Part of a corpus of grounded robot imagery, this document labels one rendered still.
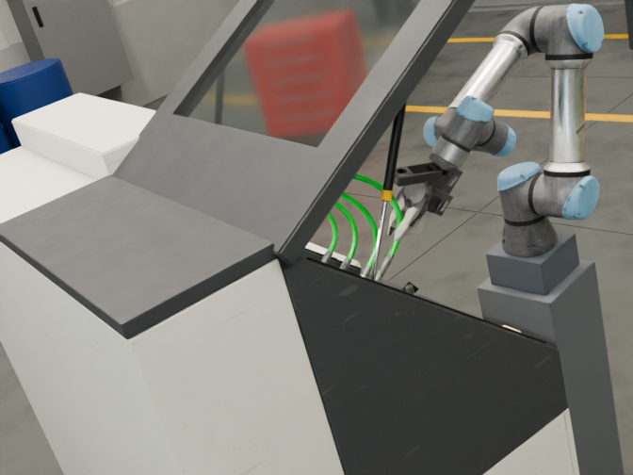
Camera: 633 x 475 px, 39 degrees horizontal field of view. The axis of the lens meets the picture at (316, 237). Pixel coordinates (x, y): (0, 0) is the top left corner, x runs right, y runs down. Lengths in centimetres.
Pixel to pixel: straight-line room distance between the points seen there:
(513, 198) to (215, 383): 121
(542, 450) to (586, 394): 68
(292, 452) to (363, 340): 23
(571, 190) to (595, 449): 88
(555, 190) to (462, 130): 44
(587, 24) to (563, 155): 32
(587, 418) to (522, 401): 82
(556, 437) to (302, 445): 70
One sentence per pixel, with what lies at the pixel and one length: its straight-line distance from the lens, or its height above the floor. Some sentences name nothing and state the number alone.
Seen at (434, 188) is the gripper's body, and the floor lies 129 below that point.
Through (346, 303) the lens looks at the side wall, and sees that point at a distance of 154.
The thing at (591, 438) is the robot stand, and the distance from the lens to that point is 281.
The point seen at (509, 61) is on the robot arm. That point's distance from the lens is 230.
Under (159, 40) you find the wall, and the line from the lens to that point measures 935.
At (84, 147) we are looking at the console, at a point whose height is 155.
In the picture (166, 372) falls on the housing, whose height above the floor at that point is 139.
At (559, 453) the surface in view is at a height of 70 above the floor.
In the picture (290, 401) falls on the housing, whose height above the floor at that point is 122.
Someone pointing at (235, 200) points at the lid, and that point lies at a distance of 160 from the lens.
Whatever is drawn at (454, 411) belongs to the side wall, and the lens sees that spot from 181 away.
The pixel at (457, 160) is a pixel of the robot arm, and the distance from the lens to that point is 200.
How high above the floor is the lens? 207
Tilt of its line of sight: 24 degrees down
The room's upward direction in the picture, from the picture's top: 16 degrees counter-clockwise
